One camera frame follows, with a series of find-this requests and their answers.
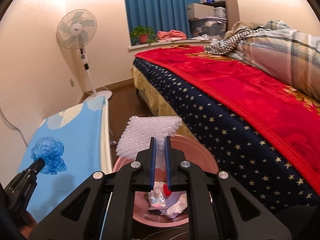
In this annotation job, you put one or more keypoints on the pink folded clothes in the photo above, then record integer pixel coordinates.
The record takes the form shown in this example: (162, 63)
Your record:
(173, 35)

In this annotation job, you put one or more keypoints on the beige star bed skirt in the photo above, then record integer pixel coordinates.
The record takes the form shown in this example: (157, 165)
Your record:
(155, 102)

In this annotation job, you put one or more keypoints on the red plastic ball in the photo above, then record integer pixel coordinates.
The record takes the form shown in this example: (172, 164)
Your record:
(166, 190)

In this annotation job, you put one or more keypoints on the blue plastic bubble wrap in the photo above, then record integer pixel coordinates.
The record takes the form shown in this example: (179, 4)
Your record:
(51, 150)

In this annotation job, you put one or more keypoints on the potted green plant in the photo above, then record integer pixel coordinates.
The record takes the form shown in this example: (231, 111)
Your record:
(143, 34)

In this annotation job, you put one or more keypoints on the red floral blanket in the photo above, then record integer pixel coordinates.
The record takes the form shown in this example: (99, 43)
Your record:
(288, 120)

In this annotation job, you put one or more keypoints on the white standing fan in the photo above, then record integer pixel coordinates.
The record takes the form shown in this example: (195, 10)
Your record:
(74, 32)

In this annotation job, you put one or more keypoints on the striped black white garment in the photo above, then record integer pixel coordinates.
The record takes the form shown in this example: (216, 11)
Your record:
(223, 47)

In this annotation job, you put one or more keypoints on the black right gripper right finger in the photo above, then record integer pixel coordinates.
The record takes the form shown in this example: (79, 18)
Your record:
(218, 206)

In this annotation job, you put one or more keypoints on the person's left hand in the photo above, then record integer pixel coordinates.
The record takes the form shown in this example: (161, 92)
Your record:
(29, 223)

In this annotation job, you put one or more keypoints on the beige plush toy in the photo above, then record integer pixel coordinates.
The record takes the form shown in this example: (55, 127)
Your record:
(236, 26)

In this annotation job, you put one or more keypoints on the white tissue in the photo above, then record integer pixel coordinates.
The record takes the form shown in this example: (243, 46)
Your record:
(177, 208)

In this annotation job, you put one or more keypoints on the navy star bed cover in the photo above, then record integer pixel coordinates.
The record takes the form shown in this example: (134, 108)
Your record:
(236, 146)

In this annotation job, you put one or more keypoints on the plaid quilt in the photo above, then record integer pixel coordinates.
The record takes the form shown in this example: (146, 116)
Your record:
(287, 54)

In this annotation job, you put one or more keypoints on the clear plastic storage bin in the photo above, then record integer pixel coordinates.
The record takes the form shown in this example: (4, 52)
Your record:
(214, 27)

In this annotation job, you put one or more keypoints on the white foam bubble sheet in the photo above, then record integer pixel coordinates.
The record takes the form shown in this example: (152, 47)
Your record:
(139, 131)

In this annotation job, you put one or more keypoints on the blue window curtain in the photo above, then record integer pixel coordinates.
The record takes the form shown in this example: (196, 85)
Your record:
(160, 15)

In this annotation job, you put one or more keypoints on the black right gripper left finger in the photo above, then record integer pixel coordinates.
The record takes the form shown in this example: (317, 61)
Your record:
(102, 206)

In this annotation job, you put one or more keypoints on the wall power outlet plug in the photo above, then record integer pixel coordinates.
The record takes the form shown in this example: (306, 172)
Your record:
(72, 82)

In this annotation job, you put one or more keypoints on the cardboard storage box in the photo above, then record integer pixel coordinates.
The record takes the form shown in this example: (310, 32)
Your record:
(196, 11)

